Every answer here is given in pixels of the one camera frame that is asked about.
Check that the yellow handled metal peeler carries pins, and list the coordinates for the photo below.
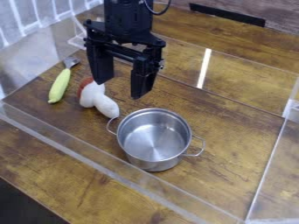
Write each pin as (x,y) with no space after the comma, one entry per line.
(58,85)

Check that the silver metal pot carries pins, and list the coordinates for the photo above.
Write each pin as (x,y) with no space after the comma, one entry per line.
(156,139)

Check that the white plush mushroom red cap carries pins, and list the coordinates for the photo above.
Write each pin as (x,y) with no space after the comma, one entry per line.
(92,98)

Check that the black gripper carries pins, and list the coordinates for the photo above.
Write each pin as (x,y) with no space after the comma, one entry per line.
(124,36)

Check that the black bar on table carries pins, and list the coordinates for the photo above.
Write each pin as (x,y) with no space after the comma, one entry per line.
(228,15)

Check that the clear acrylic triangular stand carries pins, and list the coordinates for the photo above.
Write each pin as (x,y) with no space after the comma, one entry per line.
(80,34)

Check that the clear acrylic tray wall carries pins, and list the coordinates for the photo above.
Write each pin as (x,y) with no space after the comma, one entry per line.
(160,191)

